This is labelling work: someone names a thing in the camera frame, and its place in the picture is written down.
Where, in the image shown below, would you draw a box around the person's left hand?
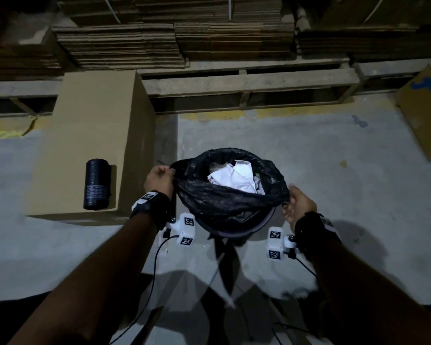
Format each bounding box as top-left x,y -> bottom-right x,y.
143,164 -> 176,200

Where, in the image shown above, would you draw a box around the person's right hand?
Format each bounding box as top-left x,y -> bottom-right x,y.
282,183 -> 318,234

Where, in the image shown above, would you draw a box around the roll of black bags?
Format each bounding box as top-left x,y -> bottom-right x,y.
83,158 -> 112,211

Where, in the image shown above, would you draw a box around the round black bin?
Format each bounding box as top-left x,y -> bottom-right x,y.
193,206 -> 277,245

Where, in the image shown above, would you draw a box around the person's left forearm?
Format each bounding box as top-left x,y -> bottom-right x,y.
7,211 -> 159,345

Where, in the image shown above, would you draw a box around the person's right forearm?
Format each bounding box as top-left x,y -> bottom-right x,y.
308,230 -> 431,345

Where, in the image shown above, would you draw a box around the person's black shorts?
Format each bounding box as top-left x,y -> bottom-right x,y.
0,292 -> 49,345

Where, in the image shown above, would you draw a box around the crumpled white paper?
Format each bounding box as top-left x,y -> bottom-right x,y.
207,160 -> 265,195

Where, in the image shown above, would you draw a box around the large plain cardboard box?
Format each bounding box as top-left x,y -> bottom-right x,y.
24,69 -> 157,227

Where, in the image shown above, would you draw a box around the wooden pallet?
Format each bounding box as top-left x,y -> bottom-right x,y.
138,57 -> 362,115
0,79 -> 64,118
352,57 -> 431,96

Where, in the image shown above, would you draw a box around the stack of flattened cardboard sheets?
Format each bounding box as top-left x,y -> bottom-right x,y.
174,20 -> 296,62
296,0 -> 431,63
53,24 -> 186,70
0,16 -> 65,81

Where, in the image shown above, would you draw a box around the cardboard box with blue tape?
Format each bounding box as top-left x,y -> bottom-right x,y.
395,60 -> 431,162

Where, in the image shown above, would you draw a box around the black left wrist strap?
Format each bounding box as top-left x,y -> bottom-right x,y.
129,191 -> 174,231

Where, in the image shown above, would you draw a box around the black wrist strap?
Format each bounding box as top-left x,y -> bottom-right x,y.
129,191 -> 174,231
294,211 -> 342,262

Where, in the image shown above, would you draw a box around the black right wrist strap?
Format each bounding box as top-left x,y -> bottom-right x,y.
294,211 -> 342,262

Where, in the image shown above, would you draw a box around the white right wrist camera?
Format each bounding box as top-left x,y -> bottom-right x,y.
266,226 -> 297,261

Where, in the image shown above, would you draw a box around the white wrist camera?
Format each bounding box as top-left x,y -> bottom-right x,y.
164,212 -> 197,247
266,226 -> 297,261

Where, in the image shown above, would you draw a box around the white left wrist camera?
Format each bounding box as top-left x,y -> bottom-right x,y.
164,212 -> 197,247

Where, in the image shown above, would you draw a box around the black right camera cable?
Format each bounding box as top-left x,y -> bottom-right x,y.
294,255 -> 318,278

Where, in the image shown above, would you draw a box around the black camera cable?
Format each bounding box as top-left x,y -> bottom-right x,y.
294,255 -> 318,278
109,235 -> 181,345

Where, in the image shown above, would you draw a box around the black left camera cable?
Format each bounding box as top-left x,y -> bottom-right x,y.
109,235 -> 181,345

